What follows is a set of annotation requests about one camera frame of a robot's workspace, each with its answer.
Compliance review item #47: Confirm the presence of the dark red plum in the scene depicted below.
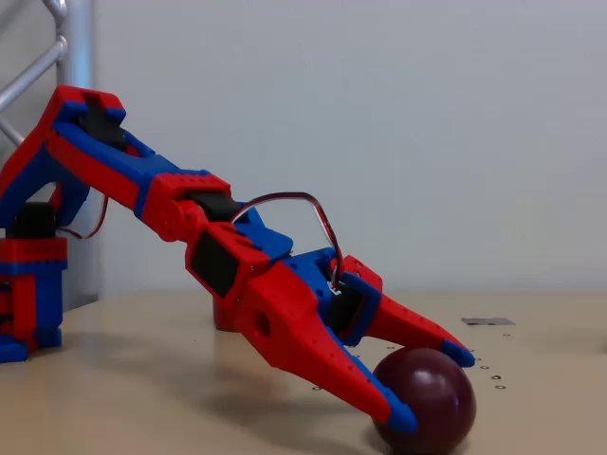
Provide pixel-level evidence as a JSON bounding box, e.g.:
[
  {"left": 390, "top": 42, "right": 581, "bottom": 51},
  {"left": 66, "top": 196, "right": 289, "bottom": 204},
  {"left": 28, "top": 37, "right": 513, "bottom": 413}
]
[{"left": 372, "top": 347, "right": 477, "bottom": 455}]

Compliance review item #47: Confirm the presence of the red enamel mug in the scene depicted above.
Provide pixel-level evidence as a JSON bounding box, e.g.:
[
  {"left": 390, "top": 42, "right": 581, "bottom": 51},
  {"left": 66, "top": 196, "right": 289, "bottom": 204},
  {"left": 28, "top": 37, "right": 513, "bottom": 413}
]
[{"left": 212, "top": 296, "right": 246, "bottom": 333}]

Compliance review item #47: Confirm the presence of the small grey flat plate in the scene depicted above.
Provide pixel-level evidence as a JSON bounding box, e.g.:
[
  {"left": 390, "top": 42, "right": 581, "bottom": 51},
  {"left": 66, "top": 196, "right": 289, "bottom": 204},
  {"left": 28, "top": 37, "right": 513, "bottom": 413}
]
[{"left": 460, "top": 317, "right": 517, "bottom": 327}]

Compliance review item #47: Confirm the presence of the red black white servo cable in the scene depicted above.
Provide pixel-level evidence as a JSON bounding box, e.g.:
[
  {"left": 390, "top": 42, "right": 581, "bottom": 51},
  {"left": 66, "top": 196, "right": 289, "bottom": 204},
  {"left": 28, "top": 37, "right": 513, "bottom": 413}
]
[
  {"left": 56, "top": 193, "right": 110, "bottom": 241},
  {"left": 230, "top": 191, "right": 346, "bottom": 291}
]

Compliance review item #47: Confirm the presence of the silver metal frame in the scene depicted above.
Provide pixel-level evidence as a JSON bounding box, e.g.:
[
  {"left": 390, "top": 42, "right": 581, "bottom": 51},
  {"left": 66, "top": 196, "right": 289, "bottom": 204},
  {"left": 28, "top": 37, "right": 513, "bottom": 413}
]
[{"left": 0, "top": 0, "right": 101, "bottom": 312}]

